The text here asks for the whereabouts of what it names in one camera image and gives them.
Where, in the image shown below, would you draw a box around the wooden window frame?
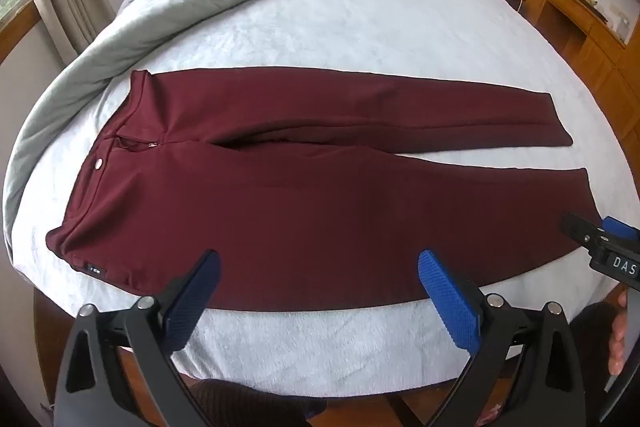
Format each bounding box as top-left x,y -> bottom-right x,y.
0,0 -> 42,65

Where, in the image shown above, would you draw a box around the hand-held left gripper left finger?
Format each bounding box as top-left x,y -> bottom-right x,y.
54,249 -> 223,427

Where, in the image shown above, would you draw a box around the bed with white sheet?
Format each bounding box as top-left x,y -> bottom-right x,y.
2,0 -> 640,400

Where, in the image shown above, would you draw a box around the wooden bed frame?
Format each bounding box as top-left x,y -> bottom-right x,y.
31,284 -> 506,427

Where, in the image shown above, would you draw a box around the wooden desk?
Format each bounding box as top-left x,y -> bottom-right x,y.
519,0 -> 640,138

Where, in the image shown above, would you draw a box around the person's dark knit clothing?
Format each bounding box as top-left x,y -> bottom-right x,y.
192,378 -> 328,427

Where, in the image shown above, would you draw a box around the maroon pants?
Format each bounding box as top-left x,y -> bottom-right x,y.
45,68 -> 602,314

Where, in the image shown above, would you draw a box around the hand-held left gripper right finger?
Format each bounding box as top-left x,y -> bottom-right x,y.
417,249 -> 588,427

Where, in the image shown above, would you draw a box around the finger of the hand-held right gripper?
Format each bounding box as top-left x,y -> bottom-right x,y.
602,216 -> 640,241
561,212 -> 607,254

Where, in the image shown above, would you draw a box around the person's right hand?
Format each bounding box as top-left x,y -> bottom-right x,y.
608,289 -> 629,376

